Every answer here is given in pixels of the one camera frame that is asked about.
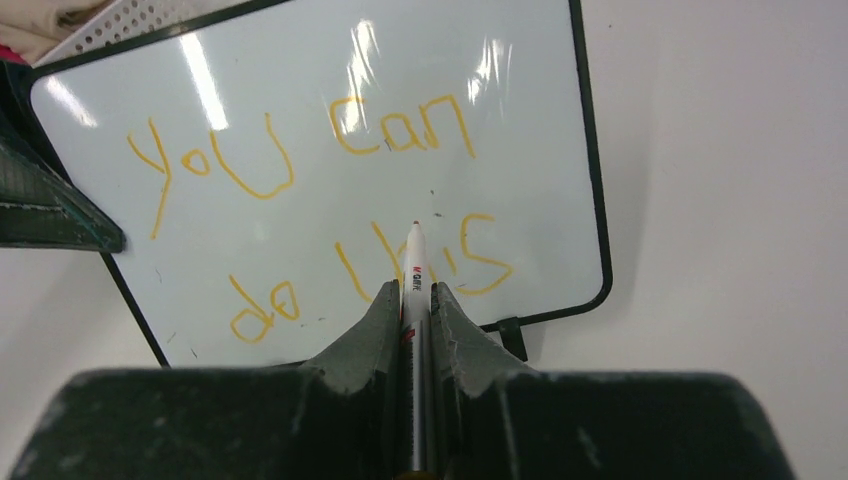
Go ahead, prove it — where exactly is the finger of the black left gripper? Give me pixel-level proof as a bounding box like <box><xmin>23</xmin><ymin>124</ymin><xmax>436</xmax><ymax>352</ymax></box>
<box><xmin>1</xmin><ymin>116</ymin><xmax>126</xmax><ymax>253</ymax></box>

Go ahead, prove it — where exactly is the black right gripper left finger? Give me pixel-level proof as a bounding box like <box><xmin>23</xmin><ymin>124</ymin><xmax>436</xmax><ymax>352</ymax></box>
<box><xmin>10</xmin><ymin>281</ymin><xmax>400</xmax><ymax>479</ymax></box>

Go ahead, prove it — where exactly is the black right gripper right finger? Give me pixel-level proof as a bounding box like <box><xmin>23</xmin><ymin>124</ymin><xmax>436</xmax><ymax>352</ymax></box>
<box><xmin>432</xmin><ymin>283</ymin><xmax>795</xmax><ymax>479</ymax></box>

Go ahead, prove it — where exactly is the white marker pen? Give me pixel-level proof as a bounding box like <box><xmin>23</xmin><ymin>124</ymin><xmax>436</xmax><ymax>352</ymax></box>
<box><xmin>395</xmin><ymin>220</ymin><xmax>437</xmax><ymax>479</ymax></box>

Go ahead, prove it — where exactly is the black framed whiteboard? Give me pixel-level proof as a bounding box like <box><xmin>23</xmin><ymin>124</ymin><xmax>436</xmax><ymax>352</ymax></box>
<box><xmin>24</xmin><ymin>1</ymin><xmax>612</xmax><ymax>367</ymax></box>

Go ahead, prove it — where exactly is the beige folded cloth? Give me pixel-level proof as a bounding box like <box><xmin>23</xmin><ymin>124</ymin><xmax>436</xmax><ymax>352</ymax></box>
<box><xmin>1</xmin><ymin>0</ymin><xmax>110</xmax><ymax>64</ymax></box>

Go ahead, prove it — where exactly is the white plastic basket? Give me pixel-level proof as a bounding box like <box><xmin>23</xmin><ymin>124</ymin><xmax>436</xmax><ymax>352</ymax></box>
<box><xmin>32</xmin><ymin>0</ymin><xmax>240</xmax><ymax>68</ymax></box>

